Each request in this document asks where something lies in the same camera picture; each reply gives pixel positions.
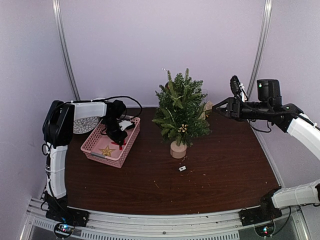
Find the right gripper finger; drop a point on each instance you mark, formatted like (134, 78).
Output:
(221, 105)
(221, 111)

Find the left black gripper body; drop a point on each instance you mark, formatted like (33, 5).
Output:
(113, 132)

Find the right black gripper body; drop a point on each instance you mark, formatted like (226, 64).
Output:
(236, 102)

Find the red ribbon bow ornament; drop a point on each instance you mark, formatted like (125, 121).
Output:
(114, 143)

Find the burlap ribbon bow ornament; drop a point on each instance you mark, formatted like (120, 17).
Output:
(206, 110)

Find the gold star ornament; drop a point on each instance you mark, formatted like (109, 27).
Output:
(107, 151)

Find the pink plastic basket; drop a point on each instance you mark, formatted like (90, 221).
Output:
(97, 141)

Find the small green christmas tree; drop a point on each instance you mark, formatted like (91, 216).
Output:
(179, 102)

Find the gold glitter berry sprig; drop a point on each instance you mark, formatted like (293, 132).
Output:
(183, 128)

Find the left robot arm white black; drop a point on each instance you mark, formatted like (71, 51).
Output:
(58, 130)

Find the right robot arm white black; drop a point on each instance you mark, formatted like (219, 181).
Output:
(287, 117)

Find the blue white patterned plate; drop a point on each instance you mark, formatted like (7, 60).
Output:
(85, 125)

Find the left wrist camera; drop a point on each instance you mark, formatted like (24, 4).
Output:
(126, 125)

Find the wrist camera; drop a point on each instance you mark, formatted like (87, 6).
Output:
(238, 88)
(126, 125)

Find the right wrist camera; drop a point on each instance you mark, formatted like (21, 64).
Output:
(238, 88)

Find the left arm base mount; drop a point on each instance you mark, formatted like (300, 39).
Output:
(67, 219)

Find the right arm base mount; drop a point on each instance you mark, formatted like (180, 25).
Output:
(260, 217)

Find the right aluminium corner post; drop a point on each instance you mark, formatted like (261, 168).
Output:
(264, 31)

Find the aluminium corner post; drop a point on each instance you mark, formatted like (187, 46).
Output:
(264, 31)
(65, 53)

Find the aluminium front rail frame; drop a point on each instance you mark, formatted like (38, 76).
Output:
(225, 225)

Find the left aluminium corner post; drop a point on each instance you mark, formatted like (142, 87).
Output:
(65, 53)

